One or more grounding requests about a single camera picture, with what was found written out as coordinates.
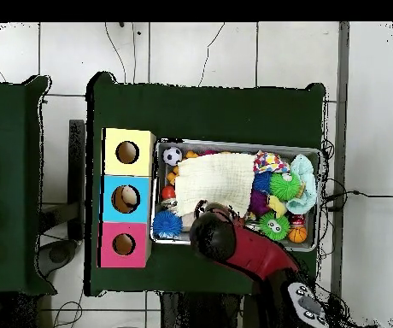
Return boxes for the cream muslin cloth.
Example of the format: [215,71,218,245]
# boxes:
[173,152,256,218]

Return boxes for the yellow plush toy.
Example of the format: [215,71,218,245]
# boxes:
[267,194,288,218]

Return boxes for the green puffer toy with eyes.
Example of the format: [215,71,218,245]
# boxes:
[258,211,291,242]
[269,171,303,202]

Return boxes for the shallow metal mesh bin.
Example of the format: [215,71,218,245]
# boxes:
[150,138,322,253]

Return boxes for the wooden box with three holes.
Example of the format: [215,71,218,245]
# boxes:
[97,127,157,269]

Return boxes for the small soccer ball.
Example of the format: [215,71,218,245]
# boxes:
[161,146,184,167]

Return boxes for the large blue puffer ball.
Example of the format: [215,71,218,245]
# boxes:
[152,209,184,239]

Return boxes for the purple spiky rubber toy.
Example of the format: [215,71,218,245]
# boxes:
[248,189,271,217]

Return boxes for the dark green table cloth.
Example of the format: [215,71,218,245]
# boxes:
[0,74,57,296]
[84,71,327,297]

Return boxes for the white polka dot cloth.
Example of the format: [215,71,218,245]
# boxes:
[252,150,290,174]

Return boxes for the mint green cloth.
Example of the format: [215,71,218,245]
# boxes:
[285,154,318,215]

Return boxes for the small orange basketball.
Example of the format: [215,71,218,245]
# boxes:
[287,225,308,244]

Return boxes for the black upright panel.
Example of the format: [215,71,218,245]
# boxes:
[67,119,86,240]

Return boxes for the grey plastic base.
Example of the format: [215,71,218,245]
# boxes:
[38,238,79,278]

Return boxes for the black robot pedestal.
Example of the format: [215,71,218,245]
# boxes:
[160,291,242,328]

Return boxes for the black cable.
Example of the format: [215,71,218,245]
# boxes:
[322,189,393,211]

